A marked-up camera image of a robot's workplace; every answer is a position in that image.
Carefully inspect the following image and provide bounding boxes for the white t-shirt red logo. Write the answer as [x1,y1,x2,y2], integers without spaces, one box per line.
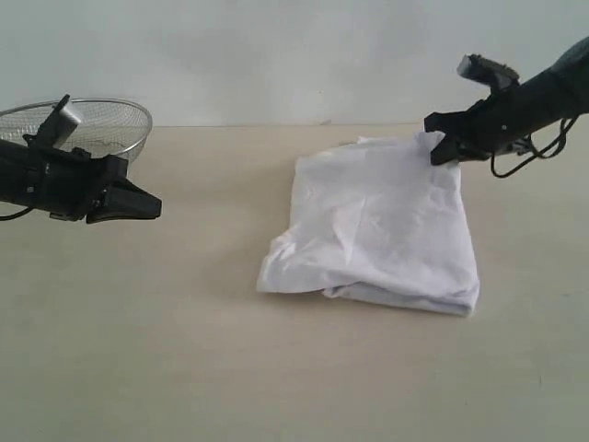
[257,133,480,317]

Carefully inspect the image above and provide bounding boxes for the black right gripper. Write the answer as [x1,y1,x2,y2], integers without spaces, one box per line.
[423,99,520,166]

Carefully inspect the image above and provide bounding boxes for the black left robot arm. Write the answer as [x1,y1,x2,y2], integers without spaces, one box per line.
[1,141,162,224]

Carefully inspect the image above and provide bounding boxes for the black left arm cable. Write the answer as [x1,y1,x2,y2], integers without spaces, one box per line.
[0,204,33,222]

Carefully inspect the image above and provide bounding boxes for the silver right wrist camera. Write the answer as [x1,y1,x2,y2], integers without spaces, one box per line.
[456,54,519,95]

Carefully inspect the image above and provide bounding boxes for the metal wire mesh basket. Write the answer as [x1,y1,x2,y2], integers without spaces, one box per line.
[1,98,153,162]

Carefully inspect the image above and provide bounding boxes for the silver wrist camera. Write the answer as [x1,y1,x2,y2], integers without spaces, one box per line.
[22,94,83,149]
[456,54,519,95]

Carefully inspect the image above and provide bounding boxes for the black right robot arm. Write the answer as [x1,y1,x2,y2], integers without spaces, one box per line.
[424,38,588,166]

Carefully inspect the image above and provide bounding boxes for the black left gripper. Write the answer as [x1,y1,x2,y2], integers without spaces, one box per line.
[27,148,162,225]

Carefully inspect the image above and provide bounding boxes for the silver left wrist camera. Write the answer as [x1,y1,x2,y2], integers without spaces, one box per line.
[22,94,83,149]

